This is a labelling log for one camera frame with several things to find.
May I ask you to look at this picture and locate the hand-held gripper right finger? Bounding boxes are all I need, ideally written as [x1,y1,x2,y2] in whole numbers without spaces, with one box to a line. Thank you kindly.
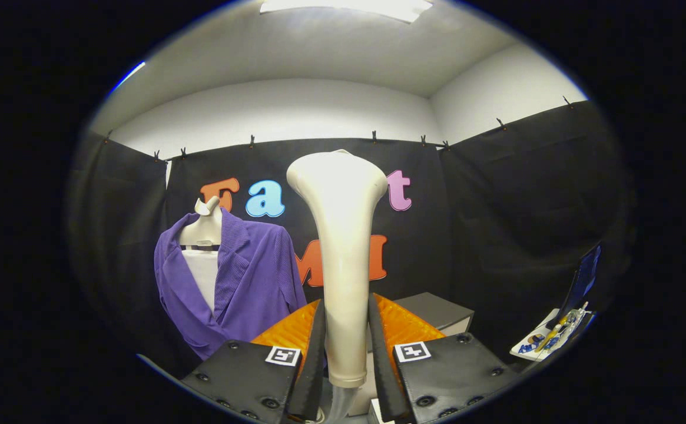
[368,291,521,424]

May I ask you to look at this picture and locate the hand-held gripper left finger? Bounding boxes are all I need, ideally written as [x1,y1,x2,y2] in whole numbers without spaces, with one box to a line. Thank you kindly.
[181,297,327,424]

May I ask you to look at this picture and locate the purple corduroy jacket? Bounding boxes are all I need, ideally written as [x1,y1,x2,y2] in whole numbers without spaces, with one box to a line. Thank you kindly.
[154,207,309,362]

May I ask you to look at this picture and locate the cream garment steamer head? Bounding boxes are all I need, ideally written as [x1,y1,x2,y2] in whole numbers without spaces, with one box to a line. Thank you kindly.
[287,150,389,389]

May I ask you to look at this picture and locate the grey filing cabinet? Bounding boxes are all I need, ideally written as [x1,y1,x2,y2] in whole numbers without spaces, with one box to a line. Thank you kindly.
[349,292,475,416]

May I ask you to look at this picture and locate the white mannequin torso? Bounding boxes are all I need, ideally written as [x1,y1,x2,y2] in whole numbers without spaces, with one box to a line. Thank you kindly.
[178,196,224,313]

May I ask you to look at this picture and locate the white tray of small tools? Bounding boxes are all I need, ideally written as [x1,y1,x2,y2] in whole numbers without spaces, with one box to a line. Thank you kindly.
[509,302,595,362]

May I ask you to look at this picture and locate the black backdrop cloth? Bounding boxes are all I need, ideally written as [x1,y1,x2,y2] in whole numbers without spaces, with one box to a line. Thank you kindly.
[67,100,635,377]

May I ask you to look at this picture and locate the narrow ceiling light strip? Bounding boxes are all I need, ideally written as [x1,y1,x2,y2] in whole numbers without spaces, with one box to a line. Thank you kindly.
[110,60,147,92]

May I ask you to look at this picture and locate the long ceiling light panel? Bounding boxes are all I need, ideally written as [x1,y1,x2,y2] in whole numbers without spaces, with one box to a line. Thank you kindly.
[260,0,434,24]

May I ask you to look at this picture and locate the translucent steamer hose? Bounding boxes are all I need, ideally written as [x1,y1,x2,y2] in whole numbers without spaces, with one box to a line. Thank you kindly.
[321,383,359,424]

